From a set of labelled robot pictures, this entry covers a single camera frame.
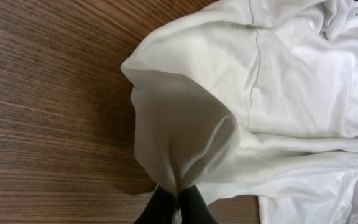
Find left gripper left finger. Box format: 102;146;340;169
134;185;179;224

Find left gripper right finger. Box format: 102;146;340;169
178;185;218;224

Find white polo shirt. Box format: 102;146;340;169
121;0;358;223

